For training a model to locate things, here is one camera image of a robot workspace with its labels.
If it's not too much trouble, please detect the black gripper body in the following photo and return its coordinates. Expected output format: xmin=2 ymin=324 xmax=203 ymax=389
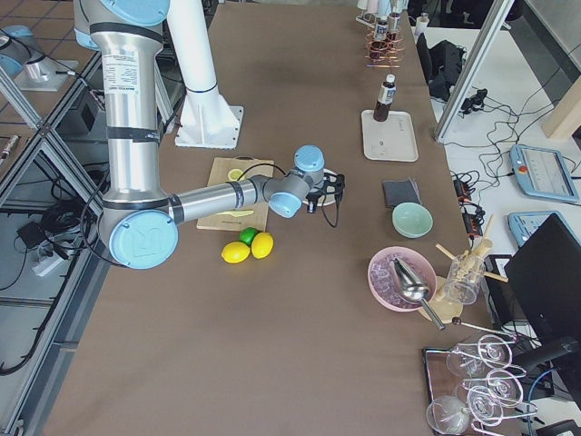
xmin=304 ymin=191 xmax=323 ymax=213

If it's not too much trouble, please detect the white round plate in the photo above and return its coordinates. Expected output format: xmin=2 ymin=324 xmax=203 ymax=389
xmin=310 ymin=169 xmax=336 ymax=207

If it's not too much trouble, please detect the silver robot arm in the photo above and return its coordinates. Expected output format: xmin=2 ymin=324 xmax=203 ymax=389
xmin=1 ymin=25 xmax=78 ymax=92
xmin=74 ymin=1 xmax=324 ymax=269

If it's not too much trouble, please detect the white serving tray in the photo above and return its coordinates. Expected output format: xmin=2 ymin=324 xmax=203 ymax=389
xmin=360 ymin=110 xmax=419 ymax=163

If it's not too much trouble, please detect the dark drink bottle on tray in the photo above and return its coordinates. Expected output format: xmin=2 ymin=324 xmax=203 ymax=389
xmin=373 ymin=74 xmax=396 ymax=122

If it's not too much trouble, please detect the dark tray with glasses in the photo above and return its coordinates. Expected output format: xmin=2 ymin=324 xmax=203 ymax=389
xmin=423 ymin=349 xmax=537 ymax=435

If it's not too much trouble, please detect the whole lemon far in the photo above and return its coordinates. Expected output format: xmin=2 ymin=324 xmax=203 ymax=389
xmin=251 ymin=232 xmax=274 ymax=259

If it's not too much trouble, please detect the whole lemon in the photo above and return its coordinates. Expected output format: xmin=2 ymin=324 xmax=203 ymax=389
xmin=251 ymin=232 xmax=274 ymax=259
xmin=222 ymin=241 xmax=251 ymax=263

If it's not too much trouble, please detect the green lime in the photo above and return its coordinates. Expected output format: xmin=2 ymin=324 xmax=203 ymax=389
xmin=239 ymin=227 xmax=260 ymax=246

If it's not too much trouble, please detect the yellow plastic knife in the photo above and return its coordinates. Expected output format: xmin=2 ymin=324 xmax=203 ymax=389
xmin=218 ymin=209 xmax=254 ymax=217

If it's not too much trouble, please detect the lemon half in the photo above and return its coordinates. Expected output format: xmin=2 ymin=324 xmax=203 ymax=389
xmin=227 ymin=168 xmax=245 ymax=182

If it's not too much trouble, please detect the grey folded cloth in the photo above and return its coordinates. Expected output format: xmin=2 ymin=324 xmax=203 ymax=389
xmin=382 ymin=178 xmax=422 ymax=208

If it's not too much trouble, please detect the whole lemon near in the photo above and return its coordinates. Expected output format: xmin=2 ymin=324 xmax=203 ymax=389
xmin=222 ymin=241 xmax=251 ymax=263

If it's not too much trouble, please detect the bamboo cutting board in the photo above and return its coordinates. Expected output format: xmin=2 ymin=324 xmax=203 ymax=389
xmin=196 ymin=157 xmax=274 ymax=232

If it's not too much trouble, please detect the mint green bowl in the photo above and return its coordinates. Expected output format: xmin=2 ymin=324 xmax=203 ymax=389
xmin=392 ymin=203 xmax=433 ymax=239

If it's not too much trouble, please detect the pink bowl with ice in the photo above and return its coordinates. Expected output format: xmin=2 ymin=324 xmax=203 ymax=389
xmin=368 ymin=246 xmax=437 ymax=312

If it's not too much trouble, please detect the steel ice scoop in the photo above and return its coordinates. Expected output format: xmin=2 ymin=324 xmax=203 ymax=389
xmin=392 ymin=257 xmax=446 ymax=331

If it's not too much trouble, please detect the wooden mug tree stand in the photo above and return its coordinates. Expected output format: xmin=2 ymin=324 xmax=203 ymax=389
xmin=436 ymin=214 xmax=508 ymax=305

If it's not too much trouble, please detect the clear glass mug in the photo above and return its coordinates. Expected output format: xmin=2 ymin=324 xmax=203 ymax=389
xmin=444 ymin=253 xmax=484 ymax=304

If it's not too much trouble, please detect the dark bottle in rack front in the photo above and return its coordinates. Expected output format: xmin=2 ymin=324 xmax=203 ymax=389
xmin=368 ymin=15 xmax=388 ymax=62

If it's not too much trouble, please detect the dark bottle in rack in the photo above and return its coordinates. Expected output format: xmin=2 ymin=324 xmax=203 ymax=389
xmin=386 ymin=12 xmax=401 ymax=50
xmin=368 ymin=15 xmax=388 ymax=62

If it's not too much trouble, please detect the black bag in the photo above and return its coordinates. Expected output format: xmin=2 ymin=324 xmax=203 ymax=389
xmin=416 ymin=34 xmax=466 ymax=102

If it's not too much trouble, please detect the dark bottle in rack rear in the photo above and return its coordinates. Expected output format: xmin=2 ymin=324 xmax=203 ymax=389
xmin=386 ymin=12 xmax=401 ymax=50

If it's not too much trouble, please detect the blue teach pendant near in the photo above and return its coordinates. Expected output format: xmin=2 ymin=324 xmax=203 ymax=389
xmin=507 ymin=211 xmax=563 ymax=247

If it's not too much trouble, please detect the blue teach pendant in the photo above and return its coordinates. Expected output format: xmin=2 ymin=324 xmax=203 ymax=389
xmin=507 ymin=211 xmax=563 ymax=247
xmin=509 ymin=144 xmax=579 ymax=202

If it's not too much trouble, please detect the wine glass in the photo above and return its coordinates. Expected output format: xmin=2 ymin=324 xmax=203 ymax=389
xmin=447 ymin=333 xmax=512 ymax=379

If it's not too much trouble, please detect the blue teach pendant far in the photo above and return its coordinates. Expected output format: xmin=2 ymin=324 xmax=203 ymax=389
xmin=509 ymin=144 xmax=579 ymax=202

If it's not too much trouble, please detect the black monitor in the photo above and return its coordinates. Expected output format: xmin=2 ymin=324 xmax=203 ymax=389
xmin=506 ymin=213 xmax=580 ymax=339

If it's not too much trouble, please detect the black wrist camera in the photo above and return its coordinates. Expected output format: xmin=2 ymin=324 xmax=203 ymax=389
xmin=323 ymin=173 xmax=345 ymax=203

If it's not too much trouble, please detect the copper wire bottle rack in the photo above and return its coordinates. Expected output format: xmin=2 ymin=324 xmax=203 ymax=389
xmin=365 ymin=31 xmax=405 ymax=69

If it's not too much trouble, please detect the aluminium frame post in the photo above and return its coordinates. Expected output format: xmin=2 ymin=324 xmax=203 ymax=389
xmin=434 ymin=0 xmax=514 ymax=144

